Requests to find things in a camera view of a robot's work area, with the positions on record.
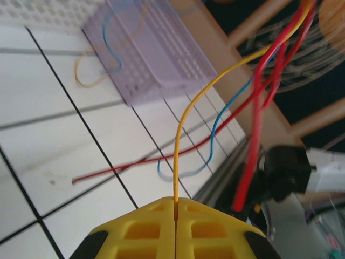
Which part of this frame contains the purple perforated basket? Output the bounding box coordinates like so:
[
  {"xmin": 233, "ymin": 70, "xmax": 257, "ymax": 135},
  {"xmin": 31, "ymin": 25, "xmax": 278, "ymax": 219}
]
[{"xmin": 82, "ymin": 0, "xmax": 218, "ymax": 106}]

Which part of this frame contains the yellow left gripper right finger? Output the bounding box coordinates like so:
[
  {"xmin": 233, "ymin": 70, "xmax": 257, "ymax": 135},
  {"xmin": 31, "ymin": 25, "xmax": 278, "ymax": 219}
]
[{"xmin": 176, "ymin": 197, "xmax": 266, "ymax": 259}]

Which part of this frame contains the yellow cable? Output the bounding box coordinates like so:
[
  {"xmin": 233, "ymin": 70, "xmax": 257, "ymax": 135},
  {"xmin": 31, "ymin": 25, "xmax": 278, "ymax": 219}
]
[
  {"xmin": 74, "ymin": 4, "xmax": 150, "ymax": 89},
  {"xmin": 172, "ymin": 0, "xmax": 318, "ymax": 224}
]

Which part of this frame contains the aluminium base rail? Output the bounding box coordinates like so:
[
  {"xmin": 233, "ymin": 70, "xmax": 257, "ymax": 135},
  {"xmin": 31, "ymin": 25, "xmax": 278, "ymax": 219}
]
[{"xmin": 192, "ymin": 134, "xmax": 270, "ymax": 216}]

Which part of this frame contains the red cable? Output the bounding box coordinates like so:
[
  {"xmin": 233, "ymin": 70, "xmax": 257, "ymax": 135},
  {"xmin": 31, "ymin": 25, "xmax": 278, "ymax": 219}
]
[{"xmin": 231, "ymin": 0, "xmax": 320, "ymax": 213}]

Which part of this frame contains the white basket with grey handles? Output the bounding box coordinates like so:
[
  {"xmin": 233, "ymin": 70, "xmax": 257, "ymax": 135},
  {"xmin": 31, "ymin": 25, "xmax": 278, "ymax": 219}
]
[{"xmin": 0, "ymin": 0, "xmax": 108, "ymax": 36}]

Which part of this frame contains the blue cable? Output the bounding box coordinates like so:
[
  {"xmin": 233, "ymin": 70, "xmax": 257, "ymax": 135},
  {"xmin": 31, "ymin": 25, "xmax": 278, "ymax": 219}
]
[
  {"xmin": 100, "ymin": 10, "xmax": 122, "ymax": 76},
  {"xmin": 157, "ymin": 40, "xmax": 284, "ymax": 182}
]

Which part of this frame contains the bundle of coloured wires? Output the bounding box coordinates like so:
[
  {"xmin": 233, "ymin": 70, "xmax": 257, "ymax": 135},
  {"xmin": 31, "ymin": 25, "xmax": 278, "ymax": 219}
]
[{"xmin": 71, "ymin": 0, "xmax": 321, "ymax": 186}]

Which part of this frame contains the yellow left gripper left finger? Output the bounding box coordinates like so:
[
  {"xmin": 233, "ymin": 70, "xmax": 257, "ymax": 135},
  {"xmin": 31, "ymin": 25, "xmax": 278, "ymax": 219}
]
[{"xmin": 90, "ymin": 196, "xmax": 176, "ymax": 259}]

